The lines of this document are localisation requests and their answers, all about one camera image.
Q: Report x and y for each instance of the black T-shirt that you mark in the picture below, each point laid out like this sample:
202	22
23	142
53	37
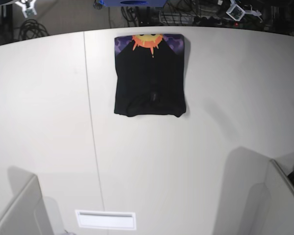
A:
150	75

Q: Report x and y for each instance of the blue plastic bin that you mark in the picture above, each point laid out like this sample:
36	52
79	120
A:
143	3

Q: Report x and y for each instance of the power strip with red light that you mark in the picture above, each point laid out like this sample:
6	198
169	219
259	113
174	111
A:
214	22

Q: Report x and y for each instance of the white paper label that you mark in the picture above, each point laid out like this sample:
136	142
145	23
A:
106	220

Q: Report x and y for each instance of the left white partition panel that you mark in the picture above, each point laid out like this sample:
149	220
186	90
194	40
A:
26	213

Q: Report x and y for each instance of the white partition panel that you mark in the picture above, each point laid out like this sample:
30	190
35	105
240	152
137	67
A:
26	213
275	211

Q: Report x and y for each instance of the right white partition panel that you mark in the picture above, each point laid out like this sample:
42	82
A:
275	211

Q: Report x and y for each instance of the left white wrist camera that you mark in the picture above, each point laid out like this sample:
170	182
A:
236	12

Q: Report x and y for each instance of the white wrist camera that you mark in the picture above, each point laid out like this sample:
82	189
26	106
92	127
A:
27	7
236	12

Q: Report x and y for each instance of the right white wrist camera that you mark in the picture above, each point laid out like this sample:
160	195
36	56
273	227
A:
27	7

